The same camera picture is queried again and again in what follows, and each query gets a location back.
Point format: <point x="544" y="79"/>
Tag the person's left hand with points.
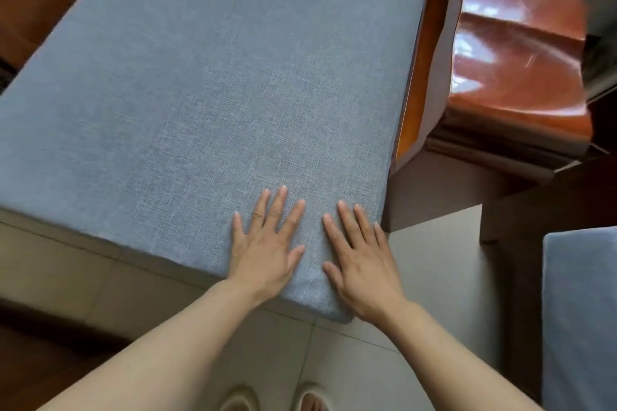
<point x="262" y="261"/>

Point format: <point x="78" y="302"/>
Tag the person's right hand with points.
<point x="368" y="280"/>

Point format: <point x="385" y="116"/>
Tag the person's right forearm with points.
<point x="448" y="367"/>

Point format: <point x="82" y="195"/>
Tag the person's left forearm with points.
<point x="168" y="353"/>

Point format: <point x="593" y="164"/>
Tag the dark wooden coffee table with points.
<point x="38" y="367"/>

